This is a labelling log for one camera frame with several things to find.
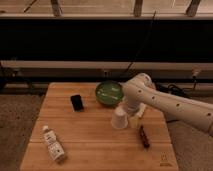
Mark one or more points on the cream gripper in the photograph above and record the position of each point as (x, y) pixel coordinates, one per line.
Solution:
(133, 121)

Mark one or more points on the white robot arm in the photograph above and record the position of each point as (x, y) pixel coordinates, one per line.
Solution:
(138, 90)

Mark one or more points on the black eraser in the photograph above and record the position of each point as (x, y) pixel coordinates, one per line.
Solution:
(77, 102)

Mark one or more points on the dark red pen knife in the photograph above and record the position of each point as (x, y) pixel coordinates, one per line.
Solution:
(144, 137)

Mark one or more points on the white rectangular block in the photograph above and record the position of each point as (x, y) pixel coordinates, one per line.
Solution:
(141, 111)

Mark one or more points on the green bowl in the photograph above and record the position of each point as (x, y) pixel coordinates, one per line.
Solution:
(109, 93)

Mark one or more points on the black power adapter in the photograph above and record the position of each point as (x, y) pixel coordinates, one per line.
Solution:
(172, 89)

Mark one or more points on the small plastic bottle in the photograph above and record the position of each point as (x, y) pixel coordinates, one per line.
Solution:
(55, 148)

